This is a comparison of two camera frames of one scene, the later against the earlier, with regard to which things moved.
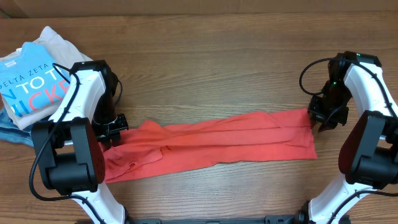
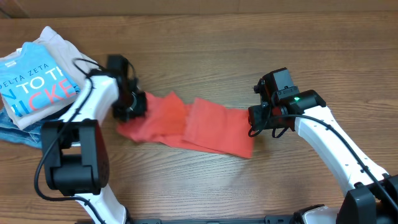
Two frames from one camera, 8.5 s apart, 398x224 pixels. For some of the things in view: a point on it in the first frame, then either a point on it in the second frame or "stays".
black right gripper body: [329, 109] -> [259, 116]
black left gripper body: [112, 130] -> [130, 106]
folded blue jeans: [10, 131] stays
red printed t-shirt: [150, 147] -> [202, 123]
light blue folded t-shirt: [30, 82] stays
